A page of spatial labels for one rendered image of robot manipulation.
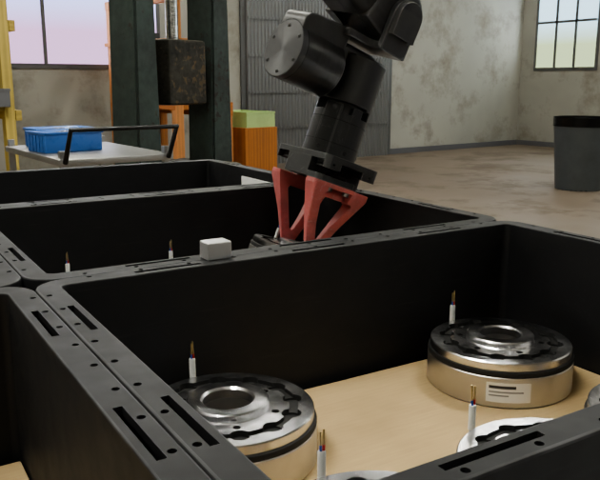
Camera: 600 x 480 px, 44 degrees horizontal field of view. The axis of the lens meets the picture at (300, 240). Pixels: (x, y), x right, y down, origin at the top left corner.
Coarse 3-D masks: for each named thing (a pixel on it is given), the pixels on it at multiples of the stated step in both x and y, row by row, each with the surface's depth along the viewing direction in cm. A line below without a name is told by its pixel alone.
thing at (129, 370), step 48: (384, 240) 56; (432, 240) 58; (576, 240) 57; (48, 288) 43; (96, 288) 45; (96, 336) 35; (144, 384) 29; (192, 432) 25; (528, 432) 25; (576, 432) 25
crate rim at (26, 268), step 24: (192, 192) 79; (216, 192) 81; (240, 192) 82; (360, 192) 80; (456, 216) 67; (480, 216) 65; (0, 240) 56; (312, 240) 56; (336, 240) 56; (24, 264) 48; (144, 264) 49; (168, 264) 48
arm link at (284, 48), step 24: (408, 0) 72; (288, 24) 70; (312, 24) 69; (336, 24) 71; (408, 24) 72; (288, 48) 70; (312, 48) 69; (336, 48) 71; (360, 48) 76; (384, 48) 72; (408, 48) 74; (288, 72) 69; (312, 72) 70; (336, 72) 71
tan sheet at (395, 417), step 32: (352, 384) 54; (384, 384) 54; (416, 384) 54; (576, 384) 54; (320, 416) 49; (352, 416) 49; (384, 416) 49; (416, 416) 49; (448, 416) 49; (480, 416) 49; (512, 416) 49; (544, 416) 49; (352, 448) 45; (384, 448) 45; (416, 448) 45; (448, 448) 45
